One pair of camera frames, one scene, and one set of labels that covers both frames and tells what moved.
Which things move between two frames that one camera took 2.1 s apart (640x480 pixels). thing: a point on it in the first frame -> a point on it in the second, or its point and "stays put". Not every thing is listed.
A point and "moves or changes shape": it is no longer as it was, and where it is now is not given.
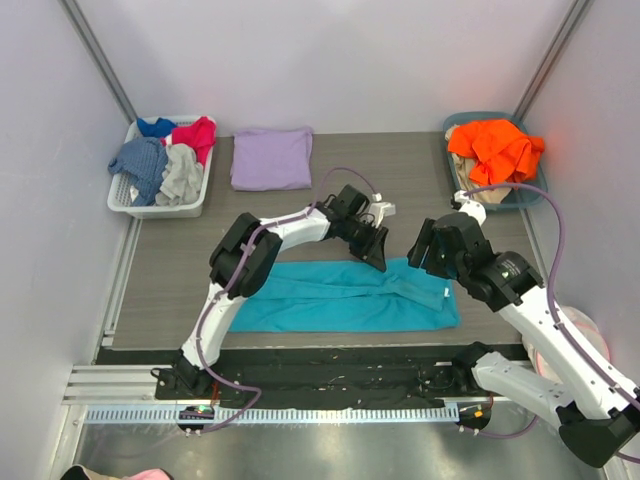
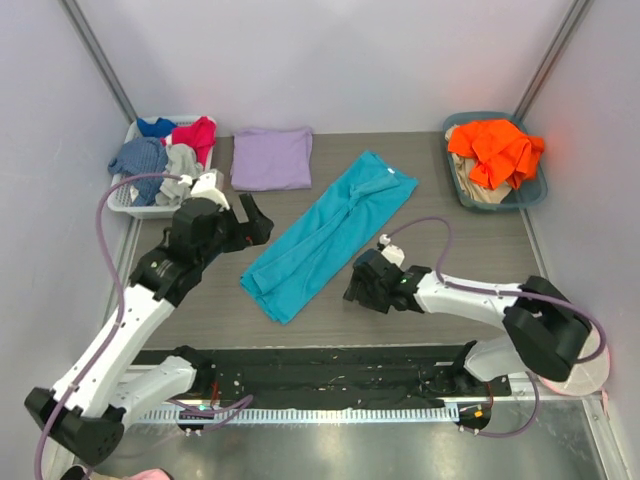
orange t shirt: [502, 151] stays put
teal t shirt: [350, 296] moves or changes shape
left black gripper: [364, 238] -> [242, 229]
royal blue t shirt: [161, 128] stays put
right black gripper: [432, 253] -> [362, 282]
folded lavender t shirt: [272, 160] stays put
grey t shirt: [181, 177] stays put
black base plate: [324, 377] stays put
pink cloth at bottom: [150, 474] stays put
